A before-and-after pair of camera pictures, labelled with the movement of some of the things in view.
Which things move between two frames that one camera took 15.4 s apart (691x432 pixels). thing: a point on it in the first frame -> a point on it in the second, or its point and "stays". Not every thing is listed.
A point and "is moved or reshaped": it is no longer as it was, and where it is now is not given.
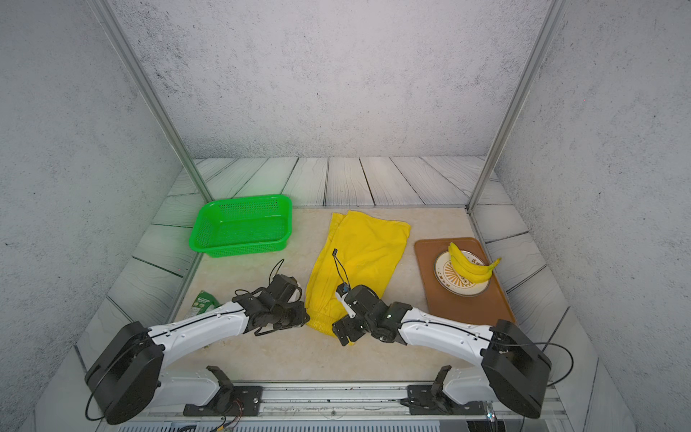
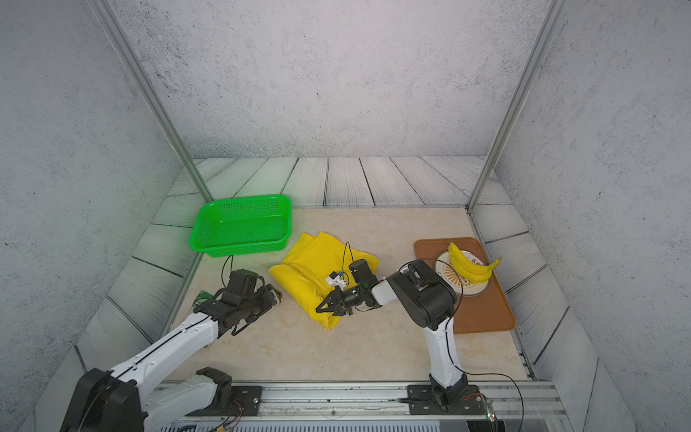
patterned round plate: x=451 y=282 stays
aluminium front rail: x=335 y=402 stays
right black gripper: x=351 y=333 -> x=337 y=297
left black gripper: x=302 y=317 -> x=270 y=296
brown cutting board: x=483 y=309 stays
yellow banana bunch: x=468 y=270 stays
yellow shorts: x=359 y=249 is moved or reshaped
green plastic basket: x=242 y=226 stays
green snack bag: x=204 y=302 stays
